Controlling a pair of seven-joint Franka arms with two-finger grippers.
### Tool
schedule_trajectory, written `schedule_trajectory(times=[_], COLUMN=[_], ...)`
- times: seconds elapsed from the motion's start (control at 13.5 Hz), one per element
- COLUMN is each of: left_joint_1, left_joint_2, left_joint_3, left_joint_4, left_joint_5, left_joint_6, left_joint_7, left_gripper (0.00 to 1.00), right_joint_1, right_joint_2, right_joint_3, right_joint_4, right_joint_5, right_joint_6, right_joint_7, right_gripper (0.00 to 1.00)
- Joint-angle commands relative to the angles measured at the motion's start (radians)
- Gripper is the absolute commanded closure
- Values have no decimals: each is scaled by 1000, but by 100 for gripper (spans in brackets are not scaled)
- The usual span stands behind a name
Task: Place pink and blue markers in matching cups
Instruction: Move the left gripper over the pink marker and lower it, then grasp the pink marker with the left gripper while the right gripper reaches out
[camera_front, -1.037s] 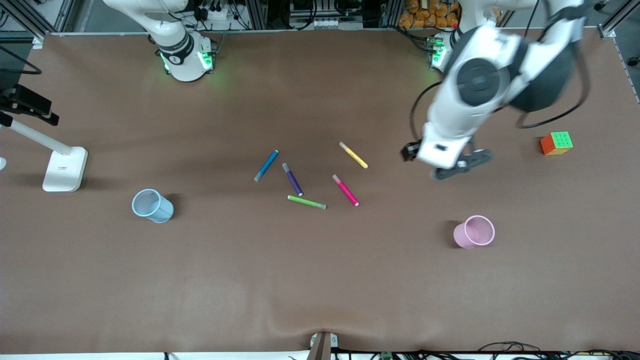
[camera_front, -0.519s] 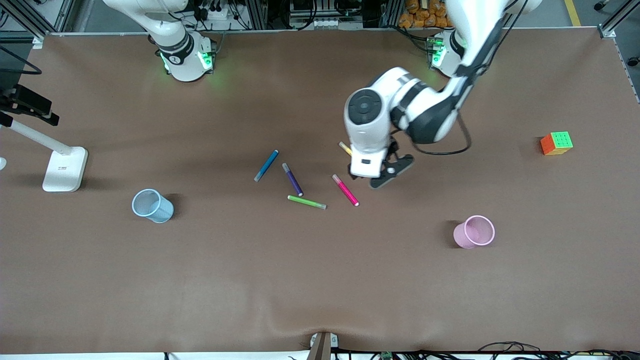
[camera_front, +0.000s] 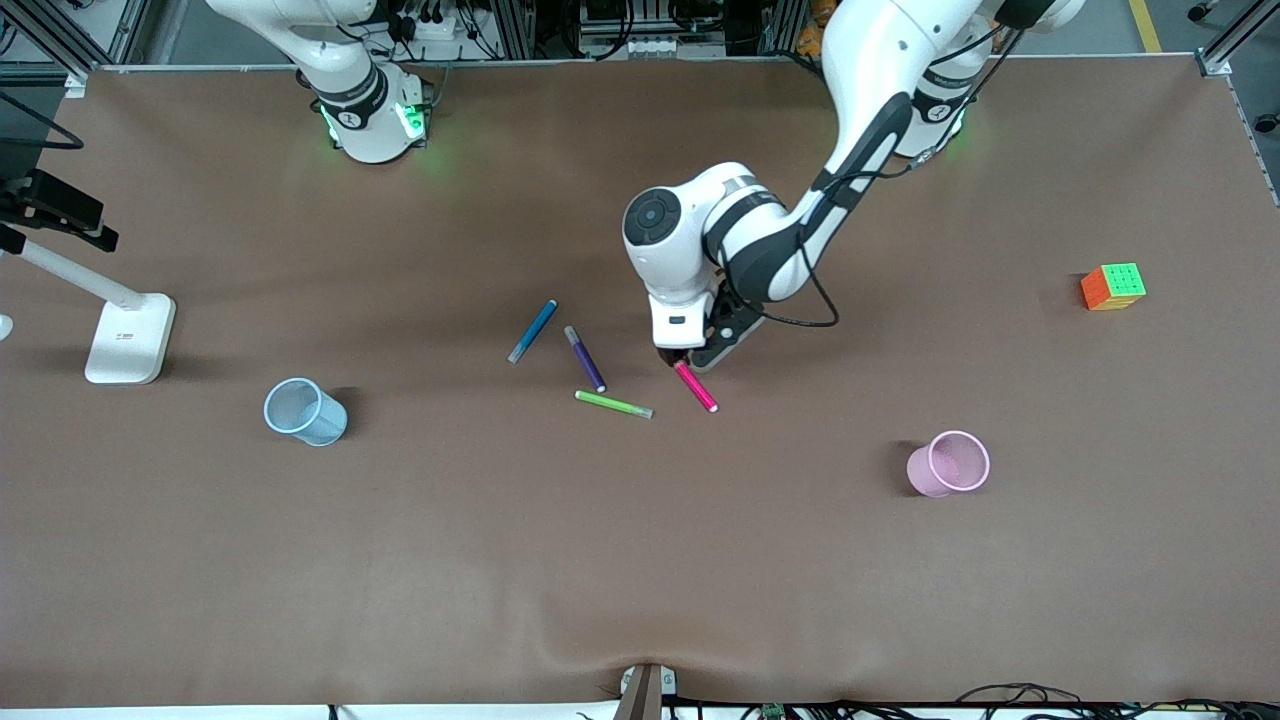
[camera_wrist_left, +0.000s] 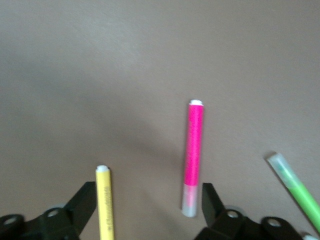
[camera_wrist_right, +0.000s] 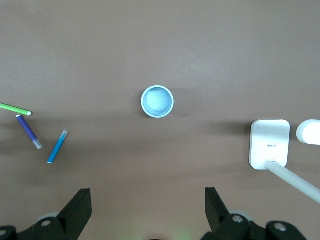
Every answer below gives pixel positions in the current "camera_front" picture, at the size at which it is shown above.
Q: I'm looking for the orange goods pile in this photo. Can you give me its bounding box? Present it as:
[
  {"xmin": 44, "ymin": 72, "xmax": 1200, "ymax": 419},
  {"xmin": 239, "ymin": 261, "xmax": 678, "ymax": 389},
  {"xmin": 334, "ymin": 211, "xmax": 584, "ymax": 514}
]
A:
[{"xmin": 797, "ymin": 0, "xmax": 839, "ymax": 57}]

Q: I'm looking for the blue marker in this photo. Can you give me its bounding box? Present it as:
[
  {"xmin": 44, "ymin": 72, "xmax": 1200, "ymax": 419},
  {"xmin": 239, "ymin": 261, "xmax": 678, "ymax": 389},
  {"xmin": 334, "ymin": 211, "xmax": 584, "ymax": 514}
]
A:
[{"xmin": 507, "ymin": 299, "xmax": 559, "ymax": 365}]

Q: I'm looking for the aluminium frame post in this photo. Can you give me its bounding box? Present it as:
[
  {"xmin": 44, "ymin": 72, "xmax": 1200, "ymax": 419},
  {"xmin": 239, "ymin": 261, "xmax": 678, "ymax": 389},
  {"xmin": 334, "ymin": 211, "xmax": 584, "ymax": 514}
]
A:
[
  {"xmin": 0, "ymin": 0, "xmax": 151, "ymax": 77},
  {"xmin": 1195, "ymin": 0, "xmax": 1280, "ymax": 78}
]

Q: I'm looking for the blue mesh cup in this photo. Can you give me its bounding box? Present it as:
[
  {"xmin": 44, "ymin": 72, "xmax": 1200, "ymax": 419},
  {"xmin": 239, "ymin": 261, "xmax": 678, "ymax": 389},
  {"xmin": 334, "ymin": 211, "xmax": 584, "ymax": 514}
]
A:
[{"xmin": 263, "ymin": 377, "xmax": 349, "ymax": 447}]

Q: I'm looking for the purple marker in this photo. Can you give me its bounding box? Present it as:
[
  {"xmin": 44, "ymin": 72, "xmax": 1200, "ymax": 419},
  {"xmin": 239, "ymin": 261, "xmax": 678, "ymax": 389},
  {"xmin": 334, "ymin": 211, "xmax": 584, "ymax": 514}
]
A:
[{"xmin": 563, "ymin": 325, "xmax": 608, "ymax": 394}]

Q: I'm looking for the brown camera mount bracket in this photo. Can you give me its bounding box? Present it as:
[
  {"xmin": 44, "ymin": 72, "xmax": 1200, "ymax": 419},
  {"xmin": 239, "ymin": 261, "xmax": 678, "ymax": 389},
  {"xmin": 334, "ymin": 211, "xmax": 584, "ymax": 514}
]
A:
[{"xmin": 618, "ymin": 662, "xmax": 678, "ymax": 720}]

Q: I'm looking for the pink mesh cup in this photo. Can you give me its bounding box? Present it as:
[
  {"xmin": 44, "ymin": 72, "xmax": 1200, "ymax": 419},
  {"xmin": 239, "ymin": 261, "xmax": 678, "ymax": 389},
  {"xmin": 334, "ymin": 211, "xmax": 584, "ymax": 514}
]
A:
[{"xmin": 906, "ymin": 430, "xmax": 992, "ymax": 499}]

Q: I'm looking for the white stand with base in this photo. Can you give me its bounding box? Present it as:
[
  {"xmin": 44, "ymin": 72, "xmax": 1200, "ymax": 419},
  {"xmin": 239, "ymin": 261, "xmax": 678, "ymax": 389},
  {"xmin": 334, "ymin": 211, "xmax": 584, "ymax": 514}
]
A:
[{"xmin": 0, "ymin": 237, "xmax": 178, "ymax": 386}]

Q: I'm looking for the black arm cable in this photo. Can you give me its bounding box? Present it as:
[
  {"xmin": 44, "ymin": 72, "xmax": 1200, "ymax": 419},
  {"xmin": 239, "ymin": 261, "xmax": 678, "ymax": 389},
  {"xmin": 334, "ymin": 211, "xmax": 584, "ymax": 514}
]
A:
[
  {"xmin": 0, "ymin": 90, "xmax": 85, "ymax": 151},
  {"xmin": 720, "ymin": 20, "xmax": 1026, "ymax": 330}
]

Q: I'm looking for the green marker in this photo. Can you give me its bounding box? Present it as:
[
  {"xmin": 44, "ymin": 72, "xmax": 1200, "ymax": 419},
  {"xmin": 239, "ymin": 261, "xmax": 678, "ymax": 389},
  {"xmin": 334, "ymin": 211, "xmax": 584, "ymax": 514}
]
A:
[{"xmin": 574, "ymin": 390, "xmax": 655, "ymax": 420}]

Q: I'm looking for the pink marker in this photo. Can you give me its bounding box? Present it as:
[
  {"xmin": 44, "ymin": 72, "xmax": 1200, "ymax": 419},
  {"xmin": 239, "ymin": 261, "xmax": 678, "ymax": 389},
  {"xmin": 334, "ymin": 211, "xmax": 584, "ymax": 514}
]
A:
[{"xmin": 675, "ymin": 360, "xmax": 720, "ymax": 414}]

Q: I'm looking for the white terminal strip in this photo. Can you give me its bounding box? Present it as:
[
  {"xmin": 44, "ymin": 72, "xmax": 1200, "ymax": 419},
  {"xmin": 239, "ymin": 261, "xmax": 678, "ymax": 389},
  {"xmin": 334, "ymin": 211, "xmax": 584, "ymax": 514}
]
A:
[{"xmin": 595, "ymin": 35, "xmax": 703, "ymax": 58}]

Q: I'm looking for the colourful puzzle cube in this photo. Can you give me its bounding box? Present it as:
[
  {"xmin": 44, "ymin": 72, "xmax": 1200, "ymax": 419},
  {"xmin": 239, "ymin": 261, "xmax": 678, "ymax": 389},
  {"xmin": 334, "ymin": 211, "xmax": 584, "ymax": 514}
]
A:
[{"xmin": 1080, "ymin": 262, "xmax": 1148, "ymax": 312}]

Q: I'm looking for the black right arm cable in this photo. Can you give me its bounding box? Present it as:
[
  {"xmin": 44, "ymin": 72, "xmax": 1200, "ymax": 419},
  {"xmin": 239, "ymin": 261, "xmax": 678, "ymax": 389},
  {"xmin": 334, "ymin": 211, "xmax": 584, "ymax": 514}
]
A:
[{"xmin": 0, "ymin": 90, "xmax": 85, "ymax": 151}]

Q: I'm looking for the white power strip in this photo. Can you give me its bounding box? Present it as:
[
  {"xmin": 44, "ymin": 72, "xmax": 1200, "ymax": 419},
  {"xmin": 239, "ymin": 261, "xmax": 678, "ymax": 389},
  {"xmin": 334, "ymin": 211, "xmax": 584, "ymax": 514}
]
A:
[{"xmin": 398, "ymin": 8, "xmax": 483, "ymax": 43}]

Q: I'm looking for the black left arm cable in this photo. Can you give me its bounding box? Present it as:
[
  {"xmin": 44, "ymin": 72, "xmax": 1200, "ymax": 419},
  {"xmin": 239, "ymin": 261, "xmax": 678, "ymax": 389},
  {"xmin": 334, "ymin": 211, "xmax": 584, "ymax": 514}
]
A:
[{"xmin": 720, "ymin": 20, "xmax": 1026, "ymax": 330}]

